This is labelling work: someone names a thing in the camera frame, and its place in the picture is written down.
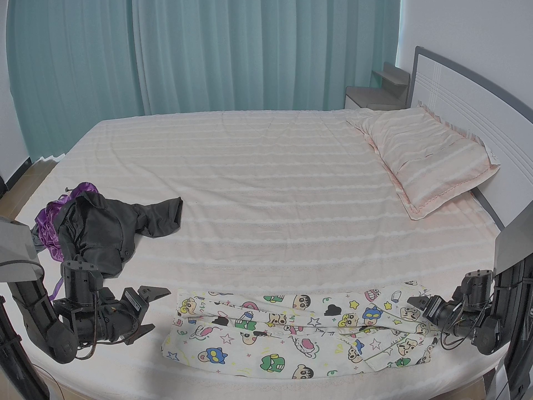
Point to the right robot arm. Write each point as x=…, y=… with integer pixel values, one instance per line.
x=512, y=298

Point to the purple satin garment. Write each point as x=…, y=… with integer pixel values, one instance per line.
x=48, y=227

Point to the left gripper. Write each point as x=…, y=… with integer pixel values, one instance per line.
x=127, y=313

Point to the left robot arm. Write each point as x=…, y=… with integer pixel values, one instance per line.
x=54, y=331

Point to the blue-green curtain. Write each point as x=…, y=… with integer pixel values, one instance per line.
x=75, y=56
x=266, y=36

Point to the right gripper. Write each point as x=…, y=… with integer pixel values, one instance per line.
x=437, y=311

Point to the bed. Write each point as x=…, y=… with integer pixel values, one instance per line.
x=270, y=181

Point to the white printed pyjama top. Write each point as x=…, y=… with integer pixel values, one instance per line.
x=291, y=336

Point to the grey bedside table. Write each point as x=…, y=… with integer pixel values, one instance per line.
x=374, y=96

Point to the black shirt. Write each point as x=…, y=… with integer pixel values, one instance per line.
x=100, y=223

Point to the pale pink striped pillow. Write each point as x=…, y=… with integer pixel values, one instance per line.
x=429, y=156

